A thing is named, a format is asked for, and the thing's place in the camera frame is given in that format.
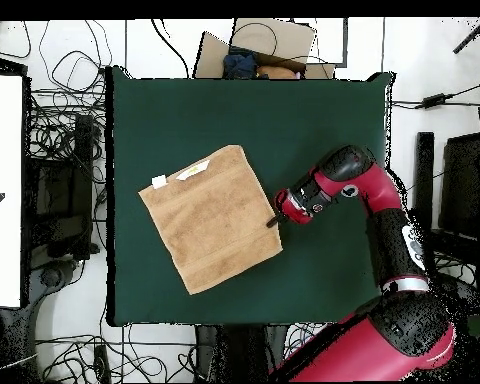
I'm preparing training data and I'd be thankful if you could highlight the black power adapter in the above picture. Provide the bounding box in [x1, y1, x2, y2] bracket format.
[421, 93, 447, 109]

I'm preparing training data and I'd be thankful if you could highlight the black upright stand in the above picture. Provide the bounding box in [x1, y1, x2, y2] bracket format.
[194, 323, 289, 381]

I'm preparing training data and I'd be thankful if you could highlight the orange terry towel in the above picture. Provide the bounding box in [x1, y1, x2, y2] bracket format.
[137, 144, 284, 296]

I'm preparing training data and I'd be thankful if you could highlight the brown cardboard box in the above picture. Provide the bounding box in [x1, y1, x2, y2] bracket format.
[193, 17, 337, 80]

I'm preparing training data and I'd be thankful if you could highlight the white board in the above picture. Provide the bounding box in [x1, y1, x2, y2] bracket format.
[0, 73, 25, 309]

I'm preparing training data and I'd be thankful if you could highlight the orange cloth in box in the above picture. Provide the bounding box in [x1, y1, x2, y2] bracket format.
[255, 64, 297, 80]

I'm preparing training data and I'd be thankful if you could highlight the dark blue cloth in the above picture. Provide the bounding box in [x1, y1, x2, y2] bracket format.
[222, 49, 259, 80]

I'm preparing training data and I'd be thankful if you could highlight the black equipment rack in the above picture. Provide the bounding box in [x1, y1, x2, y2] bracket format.
[23, 113, 95, 261]

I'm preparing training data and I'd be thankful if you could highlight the dark green table cloth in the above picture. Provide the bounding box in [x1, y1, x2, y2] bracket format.
[105, 65, 395, 327]

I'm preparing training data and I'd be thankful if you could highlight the tangle of black cables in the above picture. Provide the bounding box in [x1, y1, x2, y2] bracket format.
[25, 47, 109, 249]

